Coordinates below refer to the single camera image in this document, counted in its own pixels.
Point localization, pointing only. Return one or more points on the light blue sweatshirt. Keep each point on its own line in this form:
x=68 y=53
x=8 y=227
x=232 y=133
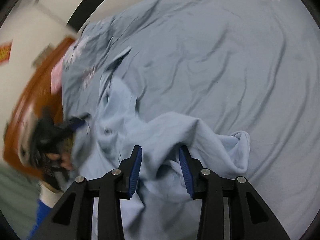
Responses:
x=161 y=208

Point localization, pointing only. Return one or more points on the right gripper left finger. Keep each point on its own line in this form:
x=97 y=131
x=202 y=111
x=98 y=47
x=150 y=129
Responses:
x=130 y=169

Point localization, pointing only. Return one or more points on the orange wooden headboard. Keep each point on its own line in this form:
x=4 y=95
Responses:
x=34 y=98

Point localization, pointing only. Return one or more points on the red wall decoration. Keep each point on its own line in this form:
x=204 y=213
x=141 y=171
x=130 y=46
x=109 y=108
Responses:
x=5 y=50

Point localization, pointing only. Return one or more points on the pink pillow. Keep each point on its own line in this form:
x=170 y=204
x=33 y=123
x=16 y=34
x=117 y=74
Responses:
x=56 y=76

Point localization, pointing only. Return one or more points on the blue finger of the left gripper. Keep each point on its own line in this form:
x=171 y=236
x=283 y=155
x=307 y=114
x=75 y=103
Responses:
x=74 y=123

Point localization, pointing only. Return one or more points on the green curtain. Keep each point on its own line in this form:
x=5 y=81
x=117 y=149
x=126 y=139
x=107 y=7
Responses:
x=19 y=195

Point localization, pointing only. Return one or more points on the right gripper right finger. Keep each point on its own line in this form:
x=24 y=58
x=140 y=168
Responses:
x=191 y=169

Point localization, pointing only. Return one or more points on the person's left hand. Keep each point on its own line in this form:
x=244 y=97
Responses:
x=63 y=159

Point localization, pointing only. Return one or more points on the blue sleeve forearm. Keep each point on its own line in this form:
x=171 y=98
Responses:
x=42 y=211

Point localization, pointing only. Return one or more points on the blue-grey floral bed sheet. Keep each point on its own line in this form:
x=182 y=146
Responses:
x=237 y=65

